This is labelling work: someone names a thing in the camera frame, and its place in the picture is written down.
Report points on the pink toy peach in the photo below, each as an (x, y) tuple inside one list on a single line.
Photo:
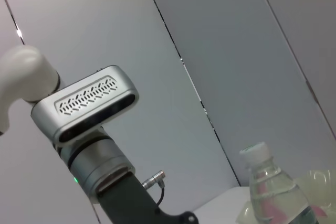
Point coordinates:
[(319, 210)]

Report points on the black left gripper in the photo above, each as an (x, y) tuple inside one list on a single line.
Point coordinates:
[(126, 200)]

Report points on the clear water bottle green label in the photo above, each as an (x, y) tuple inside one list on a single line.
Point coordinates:
[(273, 190)]

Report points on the pale green wavy glass plate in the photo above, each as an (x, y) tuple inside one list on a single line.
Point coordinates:
[(320, 182)]

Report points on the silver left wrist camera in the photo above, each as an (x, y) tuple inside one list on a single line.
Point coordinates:
[(86, 103)]

